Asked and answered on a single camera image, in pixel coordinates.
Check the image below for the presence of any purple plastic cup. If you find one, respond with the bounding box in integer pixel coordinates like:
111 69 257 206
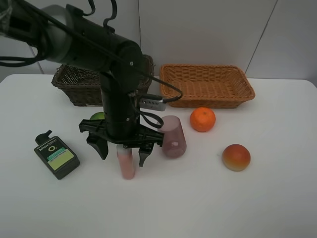
158 116 187 159

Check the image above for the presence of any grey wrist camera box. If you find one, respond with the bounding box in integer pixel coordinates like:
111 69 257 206
139 94 166 112

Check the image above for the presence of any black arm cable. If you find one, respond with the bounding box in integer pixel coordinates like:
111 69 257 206
0 0 184 129

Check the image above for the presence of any black green Mentholatum bottle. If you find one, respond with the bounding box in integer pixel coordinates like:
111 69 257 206
34 130 80 180

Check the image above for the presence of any green lime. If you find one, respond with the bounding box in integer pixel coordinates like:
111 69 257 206
90 112 105 120

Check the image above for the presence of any orange wicker basket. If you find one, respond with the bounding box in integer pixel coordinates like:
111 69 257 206
159 64 255 109

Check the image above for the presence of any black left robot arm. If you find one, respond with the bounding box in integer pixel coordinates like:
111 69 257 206
0 0 163 166

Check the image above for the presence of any orange mandarin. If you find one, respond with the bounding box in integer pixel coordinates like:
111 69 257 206
190 107 216 132

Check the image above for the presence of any pink tube bottle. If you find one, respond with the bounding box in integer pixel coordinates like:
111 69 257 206
116 145 135 180

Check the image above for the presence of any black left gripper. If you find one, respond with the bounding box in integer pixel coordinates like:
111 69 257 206
79 119 164 167

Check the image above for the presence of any red yellow bun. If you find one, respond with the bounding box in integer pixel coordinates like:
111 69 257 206
222 144 251 172

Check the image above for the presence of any dark brown wicker basket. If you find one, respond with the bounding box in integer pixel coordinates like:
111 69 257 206
51 55 157 108

